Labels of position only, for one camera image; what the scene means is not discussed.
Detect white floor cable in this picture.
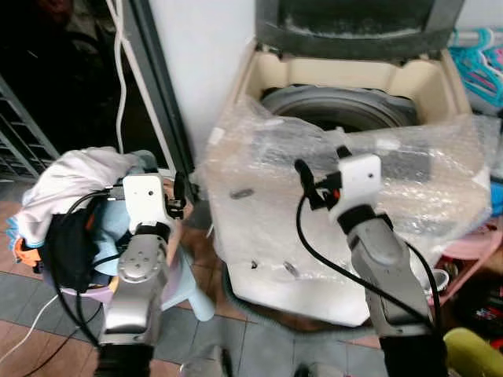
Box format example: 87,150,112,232
0,292,62,364

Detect pale blue plastic stool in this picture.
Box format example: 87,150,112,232
47,236,217,324

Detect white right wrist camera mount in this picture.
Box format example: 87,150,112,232
328,154,384,218

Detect yellow-green plastic bin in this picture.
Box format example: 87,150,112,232
442,327,503,377

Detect red and black tool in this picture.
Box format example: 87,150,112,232
452,271,503,335

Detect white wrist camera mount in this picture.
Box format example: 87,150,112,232
328,154,384,218
121,174,176,233

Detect black garment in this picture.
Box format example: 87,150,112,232
41,206,103,293

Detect grey washer drum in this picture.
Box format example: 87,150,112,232
259,84,419,136

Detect grey metal grate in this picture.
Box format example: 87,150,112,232
0,75,62,183

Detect white garment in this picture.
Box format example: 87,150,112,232
16,147,142,246

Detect orange garment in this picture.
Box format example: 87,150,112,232
9,234,43,274

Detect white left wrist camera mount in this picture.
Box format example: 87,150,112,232
121,174,176,233

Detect white cup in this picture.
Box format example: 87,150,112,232
427,269,452,298

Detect blue plastic bag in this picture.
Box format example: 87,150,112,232
490,179,503,219

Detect dark grey washer lid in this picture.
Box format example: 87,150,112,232
254,0,466,62

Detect clear bubble wrap sheet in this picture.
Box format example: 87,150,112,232
195,96,502,272

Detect pink plastic basket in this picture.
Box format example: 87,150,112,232
434,216,503,309

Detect peach coloured garment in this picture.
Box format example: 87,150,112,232
163,210,186,269

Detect dark grey door frame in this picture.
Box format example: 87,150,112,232
124,0,197,183

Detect white hanging hose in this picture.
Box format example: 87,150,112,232
105,0,131,155

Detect cream top-load washing machine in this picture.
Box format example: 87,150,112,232
211,0,494,328

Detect pink clothes hanger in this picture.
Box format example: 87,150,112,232
487,28,503,93

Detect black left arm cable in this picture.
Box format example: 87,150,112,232
46,188,127,348

